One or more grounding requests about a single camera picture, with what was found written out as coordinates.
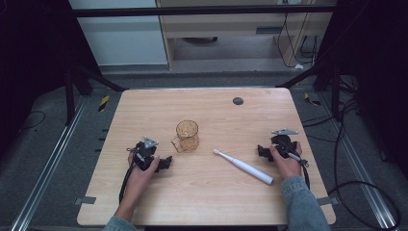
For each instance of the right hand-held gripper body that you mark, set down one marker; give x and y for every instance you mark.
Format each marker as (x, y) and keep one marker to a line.
(282, 142)

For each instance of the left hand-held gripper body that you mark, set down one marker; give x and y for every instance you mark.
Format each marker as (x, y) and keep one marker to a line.
(146, 159)

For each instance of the white electric toothbrush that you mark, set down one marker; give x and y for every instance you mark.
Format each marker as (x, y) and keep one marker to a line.
(247, 168)

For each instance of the amber glass cup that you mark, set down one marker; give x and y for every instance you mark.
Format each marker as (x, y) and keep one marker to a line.
(187, 141)

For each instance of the person's left hand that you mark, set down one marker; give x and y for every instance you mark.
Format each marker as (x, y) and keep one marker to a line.
(141, 179)

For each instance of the person's right hand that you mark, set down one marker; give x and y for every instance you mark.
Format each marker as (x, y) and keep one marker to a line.
(288, 166)

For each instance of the yellow black tape strip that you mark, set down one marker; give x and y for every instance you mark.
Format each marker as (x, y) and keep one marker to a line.
(311, 100)
(103, 103)

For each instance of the grey round table grommet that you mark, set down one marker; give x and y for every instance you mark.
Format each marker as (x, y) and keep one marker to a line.
(238, 101)

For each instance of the black metal stand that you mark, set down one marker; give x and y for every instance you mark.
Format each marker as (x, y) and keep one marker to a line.
(336, 93)
(69, 96)

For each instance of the grey tape piece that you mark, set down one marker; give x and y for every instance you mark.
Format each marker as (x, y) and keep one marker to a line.
(328, 201)
(85, 200)

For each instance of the white plug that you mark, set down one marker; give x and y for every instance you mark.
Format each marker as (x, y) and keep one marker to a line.
(299, 66)

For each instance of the white cabinet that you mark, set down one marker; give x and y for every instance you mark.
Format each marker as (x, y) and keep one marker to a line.
(122, 41)

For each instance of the dark curtain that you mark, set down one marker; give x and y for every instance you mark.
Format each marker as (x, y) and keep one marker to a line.
(378, 64)
(29, 64)

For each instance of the light wooden desk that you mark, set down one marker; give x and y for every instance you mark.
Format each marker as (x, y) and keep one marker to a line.
(224, 25)

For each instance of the aluminium floor rail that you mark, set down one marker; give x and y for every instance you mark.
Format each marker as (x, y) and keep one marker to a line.
(362, 173)
(48, 166)

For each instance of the black horizontal frame bar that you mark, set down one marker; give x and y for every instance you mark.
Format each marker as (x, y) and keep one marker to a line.
(192, 11)

